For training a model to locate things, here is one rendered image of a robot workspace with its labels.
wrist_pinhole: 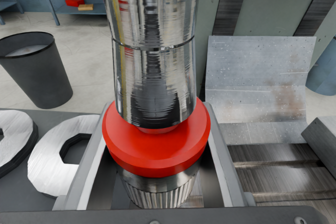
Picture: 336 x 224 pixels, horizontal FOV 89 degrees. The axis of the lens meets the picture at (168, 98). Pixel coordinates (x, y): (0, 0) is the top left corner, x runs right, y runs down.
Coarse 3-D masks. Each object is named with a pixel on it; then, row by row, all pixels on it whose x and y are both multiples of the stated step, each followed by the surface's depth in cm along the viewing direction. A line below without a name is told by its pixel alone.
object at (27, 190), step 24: (0, 120) 20; (24, 120) 20; (48, 120) 21; (72, 120) 20; (96, 120) 20; (0, 144) 17; (24, 144) 17; (48, 144) 18; (72, 144) 19; (0, 168) 16; (24, 168) 17; (48, 168) 16; (72, 168) 16; (0, 192) 15; (24, 192) 15; (48, 192) 14; (120, 192) 16
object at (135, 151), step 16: (112, 112) 7; (192, 112) 8; (112, 128) 7; (128, 128) 7; (176, 128) 7; (192, 128) 7; (208, 128) 7; (112, 144) 6; (128, 144) 6; (144, 144) 6; (160, 144) 6; (176, 144) 6; (192, 144) 6; (128, 160) 6; (144, 160) 6; (160, 160) 6; (176, 160) 6; (192, 160) 7; (144, 176) 6; (160, 176) 6
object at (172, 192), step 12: (120, 168) 7; (192, 168) 7; (132, 180) 7; (144, 180) 7; (156, 180) 7; (168, 180) 7; (180, 180) 7; (192, 180) 9; (132, 192) 8; (144, 192) 8; (156, 192) 8; (168, 192) 8; (180, 192) 8; (144, 204) 9; (156, 204) 9; (168, 204) 9; (180, 204) 10
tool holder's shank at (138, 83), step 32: (128, 0) 3; (160, 0) 3; (192, 0) 4; (128, 32) 4; (160, 32) 4; (192, 32) 4; (128, 64) 4; (160, 64) 4; (192, 64) 5; (128, 96) 5; (160, 96) 5; (192, 96) 6; (160, 128) 6
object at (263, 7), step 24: (216, 0) 43; (240, 0) 42; (264, 0) 43; (288, 0) 43; (312, 0) 43; (216, 24) 46; (240, 24) 47; (264, 24) 47; (288, 24) 48; (312, 24) 48
